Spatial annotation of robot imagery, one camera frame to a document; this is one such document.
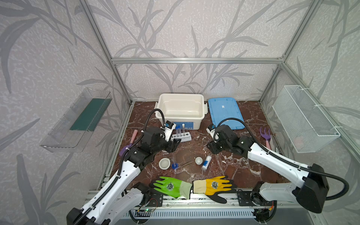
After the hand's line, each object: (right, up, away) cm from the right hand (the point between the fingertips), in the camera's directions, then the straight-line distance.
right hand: (209, 139), depth 80 cm
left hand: (-18, +4, -6) cm, 19 cm away
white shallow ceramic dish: (-27, -16, +4) cm, 32 cm away
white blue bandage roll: (-1, -15, +4) cm, 15 cm away
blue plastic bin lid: (+15, +19, +35) cm, 43 cm away
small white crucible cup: (-6, -14, +6) cm, 17 cm away
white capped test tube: (-16, +6, +7) cm, 18 cm away
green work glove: (-19, -27, -4) cm, 33 cm away
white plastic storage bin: (-12, +18, +29) cm, 36 cm away
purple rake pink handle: (+44, -2, +19) cm, 48 cm away
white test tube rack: (-14, -2, +16) cm, 21 cm away
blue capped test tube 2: (-20, +3, +8) cm, 21 cm away
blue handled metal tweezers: (-20, -17, +5) cm, 27 cm away
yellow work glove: (+1, -25, -5) cm, 26 cm away
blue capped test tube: (-18, +4, +9) cm, 20 cm away
